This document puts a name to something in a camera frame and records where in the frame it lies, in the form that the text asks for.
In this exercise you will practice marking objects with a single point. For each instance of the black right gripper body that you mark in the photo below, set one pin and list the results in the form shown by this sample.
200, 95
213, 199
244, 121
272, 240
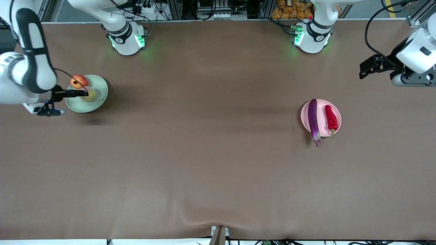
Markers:
58, 95

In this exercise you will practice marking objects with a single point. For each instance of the red apple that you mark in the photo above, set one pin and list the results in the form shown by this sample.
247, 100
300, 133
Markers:
79, 81

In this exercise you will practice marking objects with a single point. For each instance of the yellow pink peach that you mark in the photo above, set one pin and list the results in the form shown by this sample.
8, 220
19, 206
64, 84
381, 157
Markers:
91, 98

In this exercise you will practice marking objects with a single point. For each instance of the red chili pepper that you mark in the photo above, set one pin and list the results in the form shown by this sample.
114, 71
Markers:
331, 119

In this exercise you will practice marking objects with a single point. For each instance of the purple eggplant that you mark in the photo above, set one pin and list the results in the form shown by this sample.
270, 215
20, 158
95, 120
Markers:
313, 119

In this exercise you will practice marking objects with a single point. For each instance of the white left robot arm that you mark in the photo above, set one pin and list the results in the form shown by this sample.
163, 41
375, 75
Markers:
313, 37

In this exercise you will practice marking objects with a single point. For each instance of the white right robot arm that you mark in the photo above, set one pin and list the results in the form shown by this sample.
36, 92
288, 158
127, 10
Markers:
30, 51

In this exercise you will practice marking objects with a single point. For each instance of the light green plate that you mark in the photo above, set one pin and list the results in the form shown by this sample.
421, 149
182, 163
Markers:
98, 83

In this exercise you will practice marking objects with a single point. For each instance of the pink plate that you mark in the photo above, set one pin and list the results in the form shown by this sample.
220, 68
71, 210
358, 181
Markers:
322, 119

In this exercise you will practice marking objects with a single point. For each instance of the orange packed goods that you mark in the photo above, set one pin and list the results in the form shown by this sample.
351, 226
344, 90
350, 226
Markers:
289, 12

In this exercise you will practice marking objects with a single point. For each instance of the brown table mat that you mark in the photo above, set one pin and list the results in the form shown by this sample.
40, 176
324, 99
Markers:
136, 177

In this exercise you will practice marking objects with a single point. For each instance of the white power strip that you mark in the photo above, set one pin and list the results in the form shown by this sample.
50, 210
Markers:
144, 9

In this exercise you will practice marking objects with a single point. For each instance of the white terminal block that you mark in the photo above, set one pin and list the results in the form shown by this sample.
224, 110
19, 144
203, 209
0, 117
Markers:
222, 15

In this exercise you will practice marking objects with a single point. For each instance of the metal table clamp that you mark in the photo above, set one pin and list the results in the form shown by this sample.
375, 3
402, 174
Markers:
219, 234

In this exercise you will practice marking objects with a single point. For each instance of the aluminium frame strut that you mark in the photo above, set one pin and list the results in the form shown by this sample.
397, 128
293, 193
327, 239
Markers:
46, 10
414, 21

